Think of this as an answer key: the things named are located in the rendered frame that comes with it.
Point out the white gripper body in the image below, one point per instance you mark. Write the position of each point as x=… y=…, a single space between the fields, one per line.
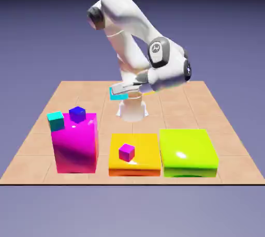
x=124 y=88

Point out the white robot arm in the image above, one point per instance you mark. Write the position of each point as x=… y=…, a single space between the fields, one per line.
x=132 y=23

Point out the small blue cube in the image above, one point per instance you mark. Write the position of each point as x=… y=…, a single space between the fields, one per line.
x=77 y=114

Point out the small magenta cube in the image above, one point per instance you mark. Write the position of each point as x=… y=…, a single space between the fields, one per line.
x=126 y=152

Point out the small cyan cube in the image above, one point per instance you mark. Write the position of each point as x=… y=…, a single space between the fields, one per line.
x=56 y=121

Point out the cyan box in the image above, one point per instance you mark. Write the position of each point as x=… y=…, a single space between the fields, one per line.
x=119 y=96

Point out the large orange box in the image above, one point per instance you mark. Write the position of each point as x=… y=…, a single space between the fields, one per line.
x=145 y=152

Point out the large magenta box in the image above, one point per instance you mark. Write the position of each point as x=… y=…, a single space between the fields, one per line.
x=76 y=148

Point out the large lime green box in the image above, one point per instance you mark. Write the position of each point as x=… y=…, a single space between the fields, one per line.
x=186 y=150

